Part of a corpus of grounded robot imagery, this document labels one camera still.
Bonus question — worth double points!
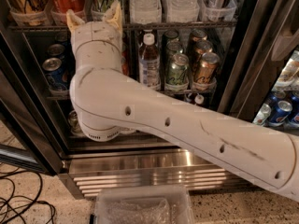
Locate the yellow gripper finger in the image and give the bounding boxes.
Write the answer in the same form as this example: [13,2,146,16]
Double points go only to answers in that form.
[66,9,85,33]
[102,0,122,33]

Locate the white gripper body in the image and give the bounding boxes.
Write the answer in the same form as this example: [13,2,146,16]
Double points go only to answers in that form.
[71,21,122,51]

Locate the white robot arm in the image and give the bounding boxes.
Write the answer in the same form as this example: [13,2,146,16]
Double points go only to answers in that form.
[66,1,299,202]

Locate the red coca-cola can top shelf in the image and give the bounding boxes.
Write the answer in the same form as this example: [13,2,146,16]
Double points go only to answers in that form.
[50,0,86,25]

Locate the clear water bottle top shelf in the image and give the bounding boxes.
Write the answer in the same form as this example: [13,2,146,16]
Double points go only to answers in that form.
[129,0,161,24]

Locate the middle blue pepsi can left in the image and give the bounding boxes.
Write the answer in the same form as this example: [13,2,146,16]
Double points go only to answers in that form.
[47,44,70,63]

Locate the blue pepsi can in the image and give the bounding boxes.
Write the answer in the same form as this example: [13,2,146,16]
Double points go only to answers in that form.
[47,44,70,63]
[42,58,69,91]

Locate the front red soda can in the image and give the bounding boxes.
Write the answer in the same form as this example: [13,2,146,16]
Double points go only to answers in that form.
[121,51,129,76]

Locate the front blue pepsi can left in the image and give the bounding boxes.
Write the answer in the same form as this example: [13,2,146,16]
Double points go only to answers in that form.
[42,58,69,91]

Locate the gold can top shelf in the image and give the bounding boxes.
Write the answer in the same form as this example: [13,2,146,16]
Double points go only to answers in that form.
[8,0,50,26]

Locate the gold can shelf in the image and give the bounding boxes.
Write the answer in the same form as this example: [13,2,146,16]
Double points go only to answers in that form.
[8,0,50,26]
[193,52,220,84]

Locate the middle green can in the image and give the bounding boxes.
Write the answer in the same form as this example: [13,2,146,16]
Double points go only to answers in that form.
[166,41,184,59]

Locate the bottom shelf green can left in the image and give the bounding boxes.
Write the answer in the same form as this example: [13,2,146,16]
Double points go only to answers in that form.
[67,110,81,134]

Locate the front green can middle shelf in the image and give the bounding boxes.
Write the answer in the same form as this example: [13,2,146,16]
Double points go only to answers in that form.
[166,53,189,86]

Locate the middle gold can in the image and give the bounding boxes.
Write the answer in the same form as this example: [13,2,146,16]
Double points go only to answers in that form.
[192,40,213,60]

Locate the open fridge door left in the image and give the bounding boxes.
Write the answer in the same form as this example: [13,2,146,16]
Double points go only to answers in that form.
[0,72,63,175]

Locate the front gold can middle shelf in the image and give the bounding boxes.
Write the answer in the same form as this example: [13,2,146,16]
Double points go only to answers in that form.
[193,52,220,84]

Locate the bottom shelf tea bottle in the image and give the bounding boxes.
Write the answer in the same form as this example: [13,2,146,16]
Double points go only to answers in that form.
[186,93,205,106]

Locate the stainless steel fridge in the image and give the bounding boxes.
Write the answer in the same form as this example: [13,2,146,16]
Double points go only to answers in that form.
[0,0,299,198]

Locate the blue pepsi can right compartment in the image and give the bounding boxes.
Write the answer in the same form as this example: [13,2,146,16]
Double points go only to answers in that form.
[268,100,292,127]

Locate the brown tea bottle white cap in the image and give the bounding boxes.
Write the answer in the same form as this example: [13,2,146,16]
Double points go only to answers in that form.
[138,33,161,91]

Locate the clear plastic bin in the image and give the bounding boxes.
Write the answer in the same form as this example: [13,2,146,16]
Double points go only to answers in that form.
[94,185,195,224]

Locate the black cables on floor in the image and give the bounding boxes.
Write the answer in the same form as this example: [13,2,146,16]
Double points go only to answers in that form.
[0,161,57,224]

